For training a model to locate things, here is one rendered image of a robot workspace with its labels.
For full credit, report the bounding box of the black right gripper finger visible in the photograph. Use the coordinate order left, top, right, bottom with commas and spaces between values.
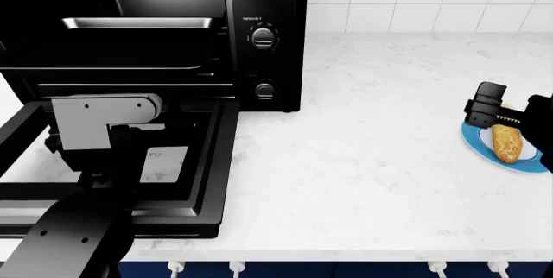
463, 80, 508, 130

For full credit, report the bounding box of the golden baguette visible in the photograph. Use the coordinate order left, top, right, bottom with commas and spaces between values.
492, 123, 524, 165

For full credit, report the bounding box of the metal oven tray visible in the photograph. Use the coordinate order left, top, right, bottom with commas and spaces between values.
60, 16, 216, 69

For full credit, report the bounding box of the black glass oven door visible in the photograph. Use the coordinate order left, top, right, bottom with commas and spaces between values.
0, 98, 241, 240

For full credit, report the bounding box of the black toaster oven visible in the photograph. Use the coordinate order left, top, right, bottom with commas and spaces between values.
0, 0, 310, 114

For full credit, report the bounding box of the blue white plate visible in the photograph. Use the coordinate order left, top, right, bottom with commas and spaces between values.
460, 118, 550, 174

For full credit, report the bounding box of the black function knob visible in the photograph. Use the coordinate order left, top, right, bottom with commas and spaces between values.
253, 80, 277, 101

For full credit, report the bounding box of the black temperature knob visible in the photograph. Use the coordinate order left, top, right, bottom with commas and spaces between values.
251, 27, 276, 50

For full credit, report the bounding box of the dark blue cabinet front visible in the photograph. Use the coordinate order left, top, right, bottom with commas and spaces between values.
117, 260, 553, 278

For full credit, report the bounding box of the white cabinet handle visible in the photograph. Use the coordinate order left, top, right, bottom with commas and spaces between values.
167, 260, 187, 278
487, 260, 510, 278
228, 260, 246, 278
427, 260, 447, 278

